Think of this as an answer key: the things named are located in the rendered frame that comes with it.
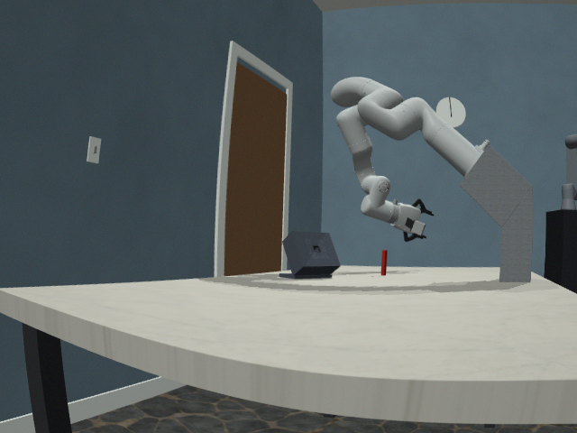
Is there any dark red peg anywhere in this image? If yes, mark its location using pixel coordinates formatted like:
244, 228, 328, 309
381, 250, 387, 275

